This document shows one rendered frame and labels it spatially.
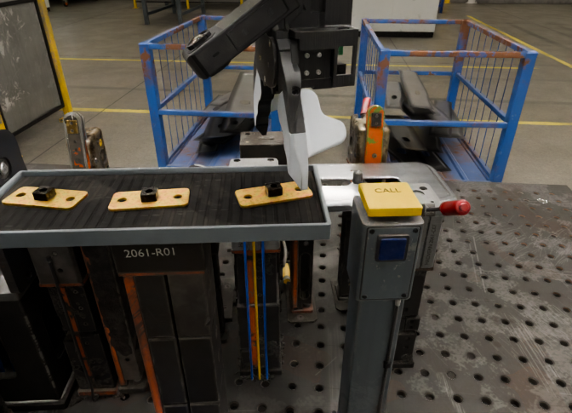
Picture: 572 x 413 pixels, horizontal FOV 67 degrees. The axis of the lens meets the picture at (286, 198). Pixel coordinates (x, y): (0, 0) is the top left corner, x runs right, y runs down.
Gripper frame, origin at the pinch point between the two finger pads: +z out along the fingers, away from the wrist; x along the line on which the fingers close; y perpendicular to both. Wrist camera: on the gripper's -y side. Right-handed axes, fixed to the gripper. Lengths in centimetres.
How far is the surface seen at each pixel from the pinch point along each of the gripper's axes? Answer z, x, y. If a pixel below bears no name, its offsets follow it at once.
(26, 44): 46, 366, -102
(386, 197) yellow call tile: 4.2, -4.5, 11.8
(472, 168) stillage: 104, 165, 181
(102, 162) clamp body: 23, 59, -25
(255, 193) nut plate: 3.9, 0.4, -2.2
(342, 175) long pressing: 20.2, 30.7, 23.1
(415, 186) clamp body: 14.2, 12.6, 27.9
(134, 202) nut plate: 3.9, 2.4, -15.2
